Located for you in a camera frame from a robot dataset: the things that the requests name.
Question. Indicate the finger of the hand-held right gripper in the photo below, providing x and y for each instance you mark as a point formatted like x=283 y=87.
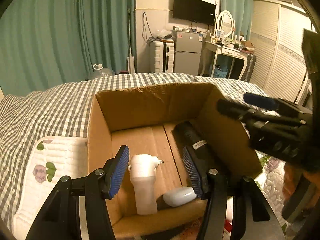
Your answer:
x=250 y=117
x=260 y=101

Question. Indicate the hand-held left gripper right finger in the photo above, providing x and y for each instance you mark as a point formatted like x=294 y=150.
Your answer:
x=192 y=173

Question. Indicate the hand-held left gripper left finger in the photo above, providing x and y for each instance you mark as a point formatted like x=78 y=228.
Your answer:
x=119 y=173

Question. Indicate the white handheld device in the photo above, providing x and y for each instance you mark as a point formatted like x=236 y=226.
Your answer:
x=143 y=177

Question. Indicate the brown cardboard box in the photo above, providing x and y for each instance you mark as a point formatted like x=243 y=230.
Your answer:
x=150 y=105

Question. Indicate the person's right hand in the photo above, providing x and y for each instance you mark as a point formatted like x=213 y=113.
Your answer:
x=290 y=182

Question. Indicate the white oval gadget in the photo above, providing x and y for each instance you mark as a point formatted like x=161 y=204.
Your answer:
x=178 y=197

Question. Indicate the black cylindrical device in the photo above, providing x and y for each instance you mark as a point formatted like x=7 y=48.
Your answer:
x=192 y=136

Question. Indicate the blue basket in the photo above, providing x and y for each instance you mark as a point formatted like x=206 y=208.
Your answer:
x=220 y=71

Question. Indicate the white louvered wardrobe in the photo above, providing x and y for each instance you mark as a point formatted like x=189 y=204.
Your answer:
x=275 y=50

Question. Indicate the white floral quilted pillow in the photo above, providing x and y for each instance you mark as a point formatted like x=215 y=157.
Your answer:
x=62 y=155

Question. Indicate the white dressing table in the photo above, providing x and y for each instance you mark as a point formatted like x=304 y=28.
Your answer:
x=225 y=51

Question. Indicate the white oval mirror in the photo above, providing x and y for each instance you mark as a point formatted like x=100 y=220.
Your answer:
x=226 y=22

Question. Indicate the grey small fridge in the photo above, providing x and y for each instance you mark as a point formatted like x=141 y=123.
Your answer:
x=187 y=52

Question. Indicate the grey checkered blanket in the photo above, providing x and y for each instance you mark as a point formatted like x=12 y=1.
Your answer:
x=50 y=110

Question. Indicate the narrow green curtain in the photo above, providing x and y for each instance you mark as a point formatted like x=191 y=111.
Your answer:
x=237 y=2

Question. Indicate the clear water jug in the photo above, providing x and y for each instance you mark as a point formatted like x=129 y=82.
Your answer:
x=100 y=72

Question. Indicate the white suitcase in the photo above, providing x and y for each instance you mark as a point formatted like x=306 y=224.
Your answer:
x=162 y=56

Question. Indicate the white flat mop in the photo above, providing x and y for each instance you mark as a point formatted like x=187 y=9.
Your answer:
x=130 y=62

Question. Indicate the clear plastic bag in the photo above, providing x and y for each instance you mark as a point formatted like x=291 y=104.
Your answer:
x=162 y=33

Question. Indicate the wide green curtain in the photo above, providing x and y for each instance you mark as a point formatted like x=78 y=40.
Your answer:
x=55 y=30

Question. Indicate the small picture frame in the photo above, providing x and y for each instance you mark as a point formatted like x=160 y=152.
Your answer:
x=220 y=33

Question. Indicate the black wall television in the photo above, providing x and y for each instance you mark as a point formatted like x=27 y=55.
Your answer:
x=193 y=7

